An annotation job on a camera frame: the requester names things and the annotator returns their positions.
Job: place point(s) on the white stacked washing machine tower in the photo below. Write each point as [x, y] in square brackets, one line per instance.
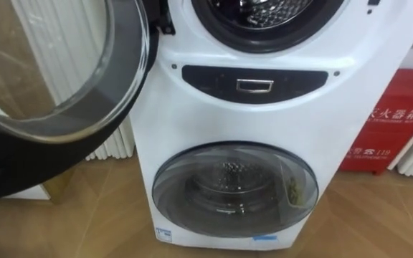
[228, 118]

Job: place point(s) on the red fire extinguisher box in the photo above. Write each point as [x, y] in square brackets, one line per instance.
[389, 122]

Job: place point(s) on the open round washer door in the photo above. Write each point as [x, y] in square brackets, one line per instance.
[23, 161]

